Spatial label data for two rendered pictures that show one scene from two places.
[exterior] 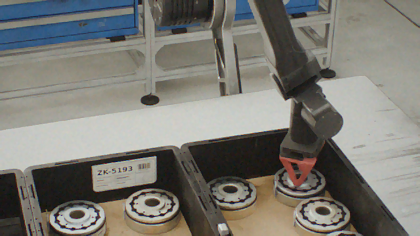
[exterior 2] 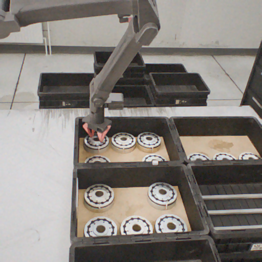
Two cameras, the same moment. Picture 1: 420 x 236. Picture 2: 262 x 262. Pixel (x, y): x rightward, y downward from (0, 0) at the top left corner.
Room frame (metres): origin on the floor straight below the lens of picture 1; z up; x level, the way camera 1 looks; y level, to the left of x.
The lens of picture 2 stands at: (1.14, 0.84, 1.70)
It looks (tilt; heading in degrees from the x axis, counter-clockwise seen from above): 37 degrees down; 278
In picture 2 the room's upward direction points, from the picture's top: 5 degrees clockwise
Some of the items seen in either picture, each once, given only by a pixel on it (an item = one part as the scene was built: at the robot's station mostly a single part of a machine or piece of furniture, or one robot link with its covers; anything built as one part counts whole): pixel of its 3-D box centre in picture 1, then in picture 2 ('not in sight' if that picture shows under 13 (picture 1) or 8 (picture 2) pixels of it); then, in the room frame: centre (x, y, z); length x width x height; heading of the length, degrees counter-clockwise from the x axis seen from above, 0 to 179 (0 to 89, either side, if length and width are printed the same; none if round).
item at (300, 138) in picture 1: (304, 128); (96, 116); (1.42, -0.18, 0.98); 0.10 x 0.07 x 0.07; 160
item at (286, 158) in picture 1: (300, 162); (99, 131); (1.41, -0.18, 0.91); 0.07 x 0.07 x 0.09; 70
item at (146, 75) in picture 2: not in sight; (162, 88); (1.26, -1.72, 0.31); 0.40 x 0.30 x 0.34; 20
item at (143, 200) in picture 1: (152, 202); (99, 194); (1.33, 0.10, 0.86); 0.05 x 0.05 x 0.01
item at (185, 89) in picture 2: not in sight; (174, 107); (1.12, -1.34, 0.37); 0.40 x 0.30 x 0.45; 20
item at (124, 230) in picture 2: not in sight; (136, 229); (1.18, 0.21, 0.86); 0.10 x 0.10 x 0.01
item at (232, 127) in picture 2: not in sight; (220, 148); (0.91, -0.27, 0.87); 0.40 x 0.30 x 0.11; 18
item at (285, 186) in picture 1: (299, 180); (96, 140); (1.42, -0.18, 0.86); 0.10 x 0.10 x 0.01
